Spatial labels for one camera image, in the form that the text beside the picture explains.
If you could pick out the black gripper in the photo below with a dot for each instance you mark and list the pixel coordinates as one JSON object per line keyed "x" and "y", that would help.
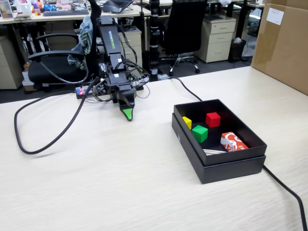
{"x": 118, "y": 83}

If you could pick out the green wooden cube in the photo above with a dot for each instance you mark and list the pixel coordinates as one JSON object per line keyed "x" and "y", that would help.
{"x": 199, "y": 133}

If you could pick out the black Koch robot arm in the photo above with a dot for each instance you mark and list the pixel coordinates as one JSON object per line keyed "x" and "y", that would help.
{"x": 111, "y": 41}

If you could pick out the black cardboard box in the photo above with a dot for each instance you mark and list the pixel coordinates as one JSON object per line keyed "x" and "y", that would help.
{"x": 216, "y": 168}

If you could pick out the orange white printed box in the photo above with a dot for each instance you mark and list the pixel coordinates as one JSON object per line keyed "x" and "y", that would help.
{"x": 232, "y": 142}

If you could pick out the large brown cardboard box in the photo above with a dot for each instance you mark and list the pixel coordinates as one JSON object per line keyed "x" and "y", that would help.
{"x": 281, "y": 50}

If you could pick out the red blue controller board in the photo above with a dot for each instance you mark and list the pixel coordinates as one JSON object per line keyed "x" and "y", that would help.
{"x": 81, "y": 92}

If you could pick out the beige drawer cabinet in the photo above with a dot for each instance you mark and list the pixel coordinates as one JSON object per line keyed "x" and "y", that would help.
{"x": 216, "y": 41}
{"x": 133, "y": 45}

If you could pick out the yellow wooden cube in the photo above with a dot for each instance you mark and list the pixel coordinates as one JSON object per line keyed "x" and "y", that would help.
{"x": 187, "y": 122}

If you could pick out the black vertical pole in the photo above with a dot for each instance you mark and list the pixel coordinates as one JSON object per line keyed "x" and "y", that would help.
{"x": 154, "y": 38}

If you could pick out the blue striped cloth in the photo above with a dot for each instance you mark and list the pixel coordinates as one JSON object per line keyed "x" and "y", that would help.
{"x": 83, "y": 43}

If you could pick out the black office armchair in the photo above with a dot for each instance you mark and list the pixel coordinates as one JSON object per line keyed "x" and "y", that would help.
{"x": 55, "y": 69}

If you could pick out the red wooden cube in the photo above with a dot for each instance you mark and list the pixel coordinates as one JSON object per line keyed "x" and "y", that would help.
{"x": 213, "y": 119}

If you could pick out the black mesh office chair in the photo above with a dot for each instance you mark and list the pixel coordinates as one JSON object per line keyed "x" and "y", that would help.
{"x": 185, "y": 26}

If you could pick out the black laptop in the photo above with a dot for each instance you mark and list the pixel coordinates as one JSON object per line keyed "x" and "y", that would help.
{"x": 118, "y": 6}

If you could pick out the long beige office desk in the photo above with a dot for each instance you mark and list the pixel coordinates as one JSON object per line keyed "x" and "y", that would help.
{"x": 72, "y": 18}

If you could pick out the black keyboard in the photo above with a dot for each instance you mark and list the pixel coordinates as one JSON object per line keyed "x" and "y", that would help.
{"x": 66, "y": 12}

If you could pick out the black trash bin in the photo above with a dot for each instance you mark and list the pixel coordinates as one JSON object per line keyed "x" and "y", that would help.
{"x": 237, "y": 49}

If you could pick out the beige side cabinet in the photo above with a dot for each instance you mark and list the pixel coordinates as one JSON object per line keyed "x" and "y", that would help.
{"x": 9, "y": 65}

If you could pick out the white paper label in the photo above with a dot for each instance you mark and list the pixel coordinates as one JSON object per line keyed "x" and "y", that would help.
{"x": 275, "y": 16}

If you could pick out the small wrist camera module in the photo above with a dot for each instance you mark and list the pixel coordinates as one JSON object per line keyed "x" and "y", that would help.
{"x": 99, "y": 87}

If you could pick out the small picture frame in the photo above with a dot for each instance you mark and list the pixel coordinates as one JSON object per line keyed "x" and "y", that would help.
{"x": 6, "y": 9}

